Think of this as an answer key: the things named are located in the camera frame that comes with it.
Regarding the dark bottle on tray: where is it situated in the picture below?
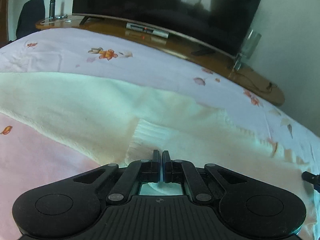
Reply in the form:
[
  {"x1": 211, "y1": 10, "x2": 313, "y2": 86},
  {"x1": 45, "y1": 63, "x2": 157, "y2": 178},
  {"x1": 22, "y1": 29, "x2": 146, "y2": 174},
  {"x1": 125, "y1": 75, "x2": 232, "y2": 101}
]
[{"x1": 49, "y1": 0, "x2": 55, "y2": 20}]

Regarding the cream white knitted sweater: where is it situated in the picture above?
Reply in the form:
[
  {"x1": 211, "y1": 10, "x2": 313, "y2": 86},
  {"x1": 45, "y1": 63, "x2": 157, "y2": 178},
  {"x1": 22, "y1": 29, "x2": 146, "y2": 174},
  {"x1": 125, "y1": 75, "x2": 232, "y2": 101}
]
[{"x1": 1, "y1": 72, "x2": 319, "y2": 239}]

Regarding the dark chair back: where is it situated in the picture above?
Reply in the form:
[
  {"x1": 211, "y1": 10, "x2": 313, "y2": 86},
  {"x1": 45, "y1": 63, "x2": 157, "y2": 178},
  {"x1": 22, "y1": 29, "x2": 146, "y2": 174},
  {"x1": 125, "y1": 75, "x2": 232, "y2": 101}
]
[{"x1": 16, "y1": 0, "x2": 46, "y2": 39}]

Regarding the pink floral bed sheet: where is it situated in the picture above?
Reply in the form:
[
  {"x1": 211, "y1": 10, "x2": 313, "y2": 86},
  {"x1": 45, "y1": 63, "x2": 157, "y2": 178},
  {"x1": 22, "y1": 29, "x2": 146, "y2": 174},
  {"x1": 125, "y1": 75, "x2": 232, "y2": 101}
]
[{"x1": 0, "y1": 27, "x2": 320, "y2": 240}]

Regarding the oval glass tray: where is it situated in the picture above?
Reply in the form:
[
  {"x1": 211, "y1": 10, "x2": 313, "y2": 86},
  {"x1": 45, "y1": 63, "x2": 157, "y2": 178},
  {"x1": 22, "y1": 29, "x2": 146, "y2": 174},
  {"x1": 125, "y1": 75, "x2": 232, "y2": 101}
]
[{"x1": 40, "y1": 14, "x2": 77, "y2": 25}]

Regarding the wooden tv stand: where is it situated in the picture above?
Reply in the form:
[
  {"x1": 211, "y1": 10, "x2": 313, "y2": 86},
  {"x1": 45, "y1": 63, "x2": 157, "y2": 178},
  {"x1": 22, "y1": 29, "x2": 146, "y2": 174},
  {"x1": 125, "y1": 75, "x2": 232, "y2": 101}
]
[{"x1": 36, "y1": 16, "x2": 285, "y2": 106}]

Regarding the black cable on stand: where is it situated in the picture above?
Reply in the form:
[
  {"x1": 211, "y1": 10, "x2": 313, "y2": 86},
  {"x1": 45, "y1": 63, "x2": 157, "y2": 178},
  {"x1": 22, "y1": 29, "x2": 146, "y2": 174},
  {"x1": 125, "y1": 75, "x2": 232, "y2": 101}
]
[{"x1": 237, "y1": 71, "x2": 279, "y2": 93}]

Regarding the large black television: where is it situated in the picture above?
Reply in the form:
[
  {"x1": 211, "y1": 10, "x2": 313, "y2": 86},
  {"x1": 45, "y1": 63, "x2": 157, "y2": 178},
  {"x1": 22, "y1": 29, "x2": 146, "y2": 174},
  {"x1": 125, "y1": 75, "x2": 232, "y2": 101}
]
[{"x1": 72, "y1": 0, "x2": 261, "y2": 56}]

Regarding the silver set-top box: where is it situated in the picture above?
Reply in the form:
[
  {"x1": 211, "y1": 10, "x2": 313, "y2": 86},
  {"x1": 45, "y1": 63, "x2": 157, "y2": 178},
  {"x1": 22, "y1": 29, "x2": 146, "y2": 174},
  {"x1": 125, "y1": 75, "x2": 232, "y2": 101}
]
[{"x1": 126, "y1": 22, "x2": 169, "y2": 38}]

